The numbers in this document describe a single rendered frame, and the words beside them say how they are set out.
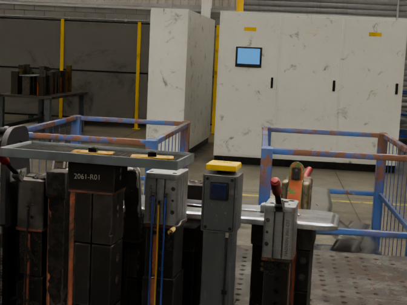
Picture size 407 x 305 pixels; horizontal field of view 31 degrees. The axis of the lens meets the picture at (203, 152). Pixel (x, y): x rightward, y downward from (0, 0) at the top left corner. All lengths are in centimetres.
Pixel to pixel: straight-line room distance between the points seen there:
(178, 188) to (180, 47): 814
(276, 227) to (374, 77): 822
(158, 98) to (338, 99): 235
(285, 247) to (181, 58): 819
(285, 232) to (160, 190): 28
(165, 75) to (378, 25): 282
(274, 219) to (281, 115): 812
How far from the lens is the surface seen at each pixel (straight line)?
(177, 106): 972
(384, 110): 978
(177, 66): 970
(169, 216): 161
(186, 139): 482
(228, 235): 142
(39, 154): 148
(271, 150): 359
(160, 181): 160
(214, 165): 141
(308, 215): 178
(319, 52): 967
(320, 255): 262
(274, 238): 158
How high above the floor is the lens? 136
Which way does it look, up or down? 7 degrees down
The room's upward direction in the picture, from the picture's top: 3 degrees clockwise
